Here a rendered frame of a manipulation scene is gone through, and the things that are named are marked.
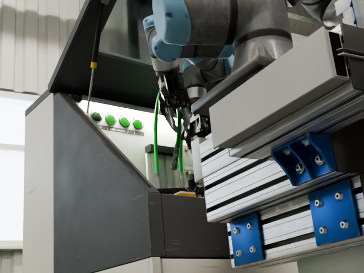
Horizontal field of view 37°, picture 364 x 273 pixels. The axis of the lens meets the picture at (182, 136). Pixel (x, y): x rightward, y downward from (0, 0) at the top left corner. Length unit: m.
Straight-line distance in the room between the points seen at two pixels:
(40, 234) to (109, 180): 0.50
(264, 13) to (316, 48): 0.39
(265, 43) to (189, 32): 0.14
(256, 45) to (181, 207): 0.55
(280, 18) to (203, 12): 0.15
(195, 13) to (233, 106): 0.28
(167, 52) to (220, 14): 0.38
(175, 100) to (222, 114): 0.75
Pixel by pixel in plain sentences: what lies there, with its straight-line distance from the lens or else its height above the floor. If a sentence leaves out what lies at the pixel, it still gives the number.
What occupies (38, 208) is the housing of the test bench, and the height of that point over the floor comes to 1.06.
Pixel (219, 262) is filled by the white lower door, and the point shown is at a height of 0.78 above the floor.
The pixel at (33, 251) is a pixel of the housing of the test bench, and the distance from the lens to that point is 2.01.
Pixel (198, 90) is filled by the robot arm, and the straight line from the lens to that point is 1.80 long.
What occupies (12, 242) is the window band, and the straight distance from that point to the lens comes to 5.52.
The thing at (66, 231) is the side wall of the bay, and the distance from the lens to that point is 1.76.
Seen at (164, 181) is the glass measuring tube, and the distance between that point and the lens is 2.03.
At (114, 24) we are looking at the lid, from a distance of 1.91.
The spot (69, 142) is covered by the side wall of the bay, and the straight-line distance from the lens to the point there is 1.81.
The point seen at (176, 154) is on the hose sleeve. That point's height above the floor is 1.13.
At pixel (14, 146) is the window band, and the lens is 5.76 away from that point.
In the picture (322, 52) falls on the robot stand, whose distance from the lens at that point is 0.67.
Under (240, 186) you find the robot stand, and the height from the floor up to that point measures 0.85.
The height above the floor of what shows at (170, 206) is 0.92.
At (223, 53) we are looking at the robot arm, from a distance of 1.45.
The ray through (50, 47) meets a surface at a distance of 6.36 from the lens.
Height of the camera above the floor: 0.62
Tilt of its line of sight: 20 degrees up
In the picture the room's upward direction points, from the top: 5 degrees counter-clockwise
